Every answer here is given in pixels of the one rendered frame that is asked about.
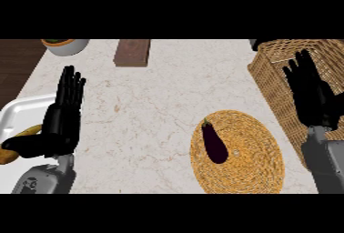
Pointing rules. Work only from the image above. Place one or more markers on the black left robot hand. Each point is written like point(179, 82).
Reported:
point(62, 121)

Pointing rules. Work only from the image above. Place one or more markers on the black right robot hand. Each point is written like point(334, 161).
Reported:
point(313, 97)

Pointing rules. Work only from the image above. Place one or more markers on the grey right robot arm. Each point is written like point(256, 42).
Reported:
point(325, 160)

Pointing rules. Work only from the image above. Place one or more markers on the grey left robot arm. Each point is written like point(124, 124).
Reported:
point(48, 176)

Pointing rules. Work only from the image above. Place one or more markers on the brown wicker basket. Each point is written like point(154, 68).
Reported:
point(291, 91)

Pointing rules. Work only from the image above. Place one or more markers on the round woven yellow placemat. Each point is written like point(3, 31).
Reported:
point(237, 153)

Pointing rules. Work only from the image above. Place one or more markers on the dark purple eggplant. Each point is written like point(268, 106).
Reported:
point(214, 142)

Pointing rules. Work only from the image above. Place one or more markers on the white tray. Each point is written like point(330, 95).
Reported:
point(20, 112)

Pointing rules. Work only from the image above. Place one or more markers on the yellow-brown vegetable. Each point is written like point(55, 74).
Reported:
point(18, 142)

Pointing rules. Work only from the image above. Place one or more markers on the white pot with orange rim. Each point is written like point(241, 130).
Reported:
point(67, 46)

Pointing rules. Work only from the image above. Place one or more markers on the brown wooden block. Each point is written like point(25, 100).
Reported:
point(132, 52)

